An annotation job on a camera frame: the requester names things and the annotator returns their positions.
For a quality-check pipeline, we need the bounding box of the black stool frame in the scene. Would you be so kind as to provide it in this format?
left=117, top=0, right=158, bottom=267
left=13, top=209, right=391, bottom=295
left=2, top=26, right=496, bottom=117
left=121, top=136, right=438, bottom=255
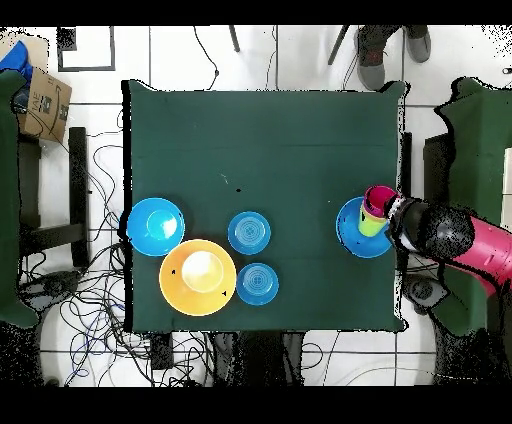
left=17, top=126, right=91, bottom=268

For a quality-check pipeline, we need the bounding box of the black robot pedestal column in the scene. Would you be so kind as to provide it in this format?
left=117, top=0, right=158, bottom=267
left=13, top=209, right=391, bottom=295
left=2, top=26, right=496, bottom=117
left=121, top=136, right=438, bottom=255
left=211, top=330, right=305, bottom=387

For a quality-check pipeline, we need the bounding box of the green cloth on side table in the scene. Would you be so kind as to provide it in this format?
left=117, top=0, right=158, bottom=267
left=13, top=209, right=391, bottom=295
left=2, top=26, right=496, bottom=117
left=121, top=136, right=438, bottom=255
left=0, top=69, right=40, bottom=329
left=433, top=76, right=512, bottom=337

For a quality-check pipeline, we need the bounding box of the large blue plastic bowl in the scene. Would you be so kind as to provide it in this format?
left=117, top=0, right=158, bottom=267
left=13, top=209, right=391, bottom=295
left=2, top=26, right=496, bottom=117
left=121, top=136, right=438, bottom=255
left=335, top=196, right=395, bottom=260
left=126, top=197, right=186, bottom=258

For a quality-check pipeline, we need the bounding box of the large yellow plastic bowl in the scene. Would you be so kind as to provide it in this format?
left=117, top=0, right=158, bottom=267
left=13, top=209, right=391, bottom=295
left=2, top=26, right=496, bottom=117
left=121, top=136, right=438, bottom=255
left=158, top=238, right=238, bottom=318

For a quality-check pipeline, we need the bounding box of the green plastic cup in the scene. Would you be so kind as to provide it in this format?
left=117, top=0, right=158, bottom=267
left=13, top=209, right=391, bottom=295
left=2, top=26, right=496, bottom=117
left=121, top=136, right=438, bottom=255
left=357, top=209, right=389, bottom=238

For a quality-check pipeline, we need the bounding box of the printed cardboard box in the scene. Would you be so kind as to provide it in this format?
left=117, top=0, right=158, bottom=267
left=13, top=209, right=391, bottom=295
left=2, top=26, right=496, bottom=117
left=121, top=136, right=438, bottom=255
left=17, top=66, right=74, bottom=144

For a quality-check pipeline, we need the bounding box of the tangle of floor cables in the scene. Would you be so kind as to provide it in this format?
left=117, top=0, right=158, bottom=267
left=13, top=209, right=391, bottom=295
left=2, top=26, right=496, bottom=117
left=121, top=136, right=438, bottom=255
left=19, top=107, right=209, bottom=387

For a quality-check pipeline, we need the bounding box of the plain cardboard box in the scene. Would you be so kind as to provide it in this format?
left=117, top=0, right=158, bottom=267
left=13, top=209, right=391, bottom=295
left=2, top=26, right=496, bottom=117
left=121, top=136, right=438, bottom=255
left=0, top=31, right=50, bottom=73

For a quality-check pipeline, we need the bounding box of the grey shoe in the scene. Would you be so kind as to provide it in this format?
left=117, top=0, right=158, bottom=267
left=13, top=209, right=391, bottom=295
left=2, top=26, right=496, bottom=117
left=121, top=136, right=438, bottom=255
left=354, top=39, right=387, bottom=92
left=405, top=29, right=432, bottom=64

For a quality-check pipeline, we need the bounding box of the black floor cable with knot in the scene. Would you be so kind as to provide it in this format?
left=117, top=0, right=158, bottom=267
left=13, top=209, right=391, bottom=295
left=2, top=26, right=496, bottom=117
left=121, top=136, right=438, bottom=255
left=193, top=25, right=220, bottom=91

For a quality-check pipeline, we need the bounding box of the dark green tablecloth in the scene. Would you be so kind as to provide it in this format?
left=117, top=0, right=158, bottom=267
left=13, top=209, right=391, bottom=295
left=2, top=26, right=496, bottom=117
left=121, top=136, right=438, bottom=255
left=121, top=78, right=409, bottom=333

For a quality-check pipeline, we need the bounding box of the red plastic cup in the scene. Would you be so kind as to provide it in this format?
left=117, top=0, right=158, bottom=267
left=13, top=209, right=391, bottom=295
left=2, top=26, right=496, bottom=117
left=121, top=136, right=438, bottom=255
left=363, top=184, right=401, bottom=219

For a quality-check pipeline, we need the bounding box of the black floor box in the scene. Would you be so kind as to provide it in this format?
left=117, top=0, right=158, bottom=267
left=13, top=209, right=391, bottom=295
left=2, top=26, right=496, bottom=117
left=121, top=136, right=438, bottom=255
left=150, top=333, right=175, bottom=371

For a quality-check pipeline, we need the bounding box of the small blue flat-bottomed bowl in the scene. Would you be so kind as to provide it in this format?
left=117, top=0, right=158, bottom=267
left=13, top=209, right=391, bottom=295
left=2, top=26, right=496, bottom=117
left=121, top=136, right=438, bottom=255
left=236, top=262, right=281, bottom=307
left=227, top=210, right=272, bottom=256

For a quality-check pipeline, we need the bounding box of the blue bag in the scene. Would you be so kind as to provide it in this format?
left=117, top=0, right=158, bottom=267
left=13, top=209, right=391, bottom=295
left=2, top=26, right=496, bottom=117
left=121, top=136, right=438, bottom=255
left=0, top=40, right=34, bottom=83

